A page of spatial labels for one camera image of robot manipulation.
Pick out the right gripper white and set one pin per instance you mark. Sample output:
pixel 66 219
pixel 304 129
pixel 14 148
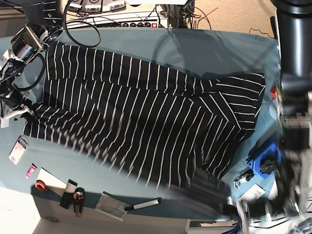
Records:
pixel 10 108

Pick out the navy white striped t-shirt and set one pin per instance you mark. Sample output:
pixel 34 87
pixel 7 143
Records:
pixel 155 124

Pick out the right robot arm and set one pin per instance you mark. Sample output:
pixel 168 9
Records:
pixel 44 23

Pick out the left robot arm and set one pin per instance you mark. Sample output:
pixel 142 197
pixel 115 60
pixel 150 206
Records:
pixel 294 107

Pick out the white packaged card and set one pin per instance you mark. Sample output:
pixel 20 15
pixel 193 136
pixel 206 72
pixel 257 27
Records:
pixel 18 149

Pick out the pink tube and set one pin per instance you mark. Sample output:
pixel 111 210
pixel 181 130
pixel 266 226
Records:
pixel 32 168

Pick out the orange tape roll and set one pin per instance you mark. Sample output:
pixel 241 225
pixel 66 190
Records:
pixel 40 186

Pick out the white paper sheet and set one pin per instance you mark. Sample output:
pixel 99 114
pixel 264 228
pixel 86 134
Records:
pixel 50 180

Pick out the black perforated plate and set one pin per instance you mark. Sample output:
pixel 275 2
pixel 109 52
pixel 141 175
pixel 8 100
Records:
pixel 67 196

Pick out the orange black pliers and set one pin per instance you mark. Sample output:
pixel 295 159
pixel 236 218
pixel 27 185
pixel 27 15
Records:
pixel 78 200

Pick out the black power strip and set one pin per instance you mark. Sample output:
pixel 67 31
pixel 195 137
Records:
pixel 151 24

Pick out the silver carabiner pulley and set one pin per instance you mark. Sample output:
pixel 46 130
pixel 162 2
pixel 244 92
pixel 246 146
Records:
pixel 245 177

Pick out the white small booklet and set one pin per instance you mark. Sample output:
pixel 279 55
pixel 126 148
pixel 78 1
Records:
pixel 255 192

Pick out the blue box with knob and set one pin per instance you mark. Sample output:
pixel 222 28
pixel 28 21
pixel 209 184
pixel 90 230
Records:
pixel 264 159

